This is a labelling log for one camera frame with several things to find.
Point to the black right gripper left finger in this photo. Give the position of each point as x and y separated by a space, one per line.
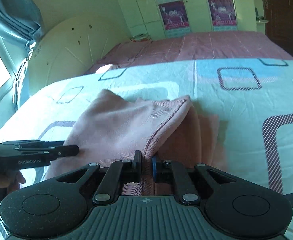
118 174

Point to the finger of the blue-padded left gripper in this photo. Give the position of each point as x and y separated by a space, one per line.
34 143

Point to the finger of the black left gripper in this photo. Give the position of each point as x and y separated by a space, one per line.
50 153

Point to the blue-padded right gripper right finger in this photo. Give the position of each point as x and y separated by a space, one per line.
176 175

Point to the pink knit sweater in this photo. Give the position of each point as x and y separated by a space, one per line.
113 129

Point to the person's left hand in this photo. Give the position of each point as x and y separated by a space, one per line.
12 183

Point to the cream rounded headboard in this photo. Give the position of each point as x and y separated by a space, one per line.
71 48

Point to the blue patterned bed sheet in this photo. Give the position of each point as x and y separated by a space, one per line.
251 199

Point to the teal window curtain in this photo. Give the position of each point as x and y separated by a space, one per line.
21 24

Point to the stack of items on bed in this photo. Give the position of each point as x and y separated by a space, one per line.
141 38

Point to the red plaid bed cover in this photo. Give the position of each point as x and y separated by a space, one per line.
193 46

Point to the lower left pink poster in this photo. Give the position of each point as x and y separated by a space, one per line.
175 19

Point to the lower right pink poster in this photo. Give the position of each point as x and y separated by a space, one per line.
223 15

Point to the dark wooden door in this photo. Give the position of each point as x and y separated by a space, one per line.
279 28

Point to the corner wall shelves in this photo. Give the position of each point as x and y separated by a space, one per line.
260 12

